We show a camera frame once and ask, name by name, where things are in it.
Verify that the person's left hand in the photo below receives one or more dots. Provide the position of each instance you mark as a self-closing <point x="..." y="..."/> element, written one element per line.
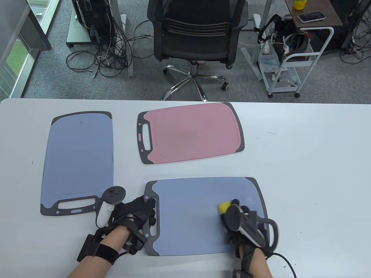
<point x="139" y="208"/>

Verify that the person's right hand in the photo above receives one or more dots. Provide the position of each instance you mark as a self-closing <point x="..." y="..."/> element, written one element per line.
<point x="235" y="201"/>

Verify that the yellow sponge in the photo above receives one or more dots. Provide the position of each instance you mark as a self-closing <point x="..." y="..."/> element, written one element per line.
<point x="223" y="206"/>

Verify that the blue cutting board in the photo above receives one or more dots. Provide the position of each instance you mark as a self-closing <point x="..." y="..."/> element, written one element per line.
<point x="78" y="156"/>
<point x="188" y="214"/>

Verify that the pink cutting board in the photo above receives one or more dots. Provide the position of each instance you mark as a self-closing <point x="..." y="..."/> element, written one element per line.
<point x="191" y="130"/>

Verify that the person's right forearm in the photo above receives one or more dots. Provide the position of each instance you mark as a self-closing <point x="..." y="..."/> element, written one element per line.
<point x="261" y="266"/>

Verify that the grey right hand controller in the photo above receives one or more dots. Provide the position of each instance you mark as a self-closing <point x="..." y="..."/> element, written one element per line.
<point x="233" y="217"/>

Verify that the grey hand controller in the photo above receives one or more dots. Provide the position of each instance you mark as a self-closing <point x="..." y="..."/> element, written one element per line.
<point x="102" y="216"/>
<point x="233" y="217"/>

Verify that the grey left hand controller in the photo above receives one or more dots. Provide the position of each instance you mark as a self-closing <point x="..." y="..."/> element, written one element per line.
<point x="102" y="216"/>

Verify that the silver metal desk leg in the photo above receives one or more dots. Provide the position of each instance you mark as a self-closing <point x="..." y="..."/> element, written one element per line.
<point x="252" y="62"/>

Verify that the blue packet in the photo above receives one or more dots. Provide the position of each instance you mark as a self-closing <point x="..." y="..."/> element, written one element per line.
<point x="269" y="60"/>

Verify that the black office chair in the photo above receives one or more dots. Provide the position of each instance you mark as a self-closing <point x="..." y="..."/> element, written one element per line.
<point x="197" y="37"/>

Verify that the black bag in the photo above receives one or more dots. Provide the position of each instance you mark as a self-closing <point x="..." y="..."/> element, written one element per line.
<point x="285" y="29"/>

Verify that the glass window panel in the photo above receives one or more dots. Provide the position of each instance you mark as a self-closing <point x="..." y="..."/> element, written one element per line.
<point x="17" y="58"/>

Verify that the black computer tower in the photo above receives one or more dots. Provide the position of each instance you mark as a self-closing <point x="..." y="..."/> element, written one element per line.
<point x="95" y="17"/>

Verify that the white cart with brown top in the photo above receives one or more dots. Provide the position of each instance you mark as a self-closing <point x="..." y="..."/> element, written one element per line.
<point x="321" y="23"/>

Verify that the white smartphone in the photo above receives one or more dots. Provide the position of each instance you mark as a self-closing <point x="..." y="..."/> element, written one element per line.
<point x="311" y="16"/>

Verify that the white desk leg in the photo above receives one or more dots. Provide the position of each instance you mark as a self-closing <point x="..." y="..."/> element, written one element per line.
<point x="115" y="8"/>

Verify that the yellow bottle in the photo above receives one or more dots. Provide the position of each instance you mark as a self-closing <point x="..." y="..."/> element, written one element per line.
<point x="300" y="4"/>

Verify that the grey metal base plate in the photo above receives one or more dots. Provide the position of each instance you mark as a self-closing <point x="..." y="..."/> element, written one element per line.
<point x="76" y="33"/>

